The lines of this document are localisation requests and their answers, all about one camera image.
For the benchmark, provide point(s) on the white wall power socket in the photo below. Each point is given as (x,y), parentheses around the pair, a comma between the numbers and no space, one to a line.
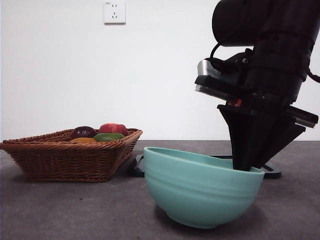
(115,12)

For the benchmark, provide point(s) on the red apple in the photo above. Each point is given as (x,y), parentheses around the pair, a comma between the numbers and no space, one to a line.
(112,128)

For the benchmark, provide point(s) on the brown wicker basket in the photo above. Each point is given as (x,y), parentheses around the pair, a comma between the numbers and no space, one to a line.
(65,160)

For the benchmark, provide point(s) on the teal ribbed bowl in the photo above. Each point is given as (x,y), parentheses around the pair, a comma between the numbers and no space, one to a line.
(200,195)

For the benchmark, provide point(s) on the dark purple round fruit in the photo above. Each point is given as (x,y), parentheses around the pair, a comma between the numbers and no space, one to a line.
(83,132)

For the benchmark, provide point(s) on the black rectangular tray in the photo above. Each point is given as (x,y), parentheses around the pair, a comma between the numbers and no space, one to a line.
(138,168)

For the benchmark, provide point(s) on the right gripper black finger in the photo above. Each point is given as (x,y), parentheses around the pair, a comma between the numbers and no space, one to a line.
(282,135)
(245,135)

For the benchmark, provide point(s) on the green avocado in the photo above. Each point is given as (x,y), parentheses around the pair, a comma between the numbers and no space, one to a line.
(107,137)

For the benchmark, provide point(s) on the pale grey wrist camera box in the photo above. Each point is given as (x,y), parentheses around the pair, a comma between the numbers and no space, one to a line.
(205,67)

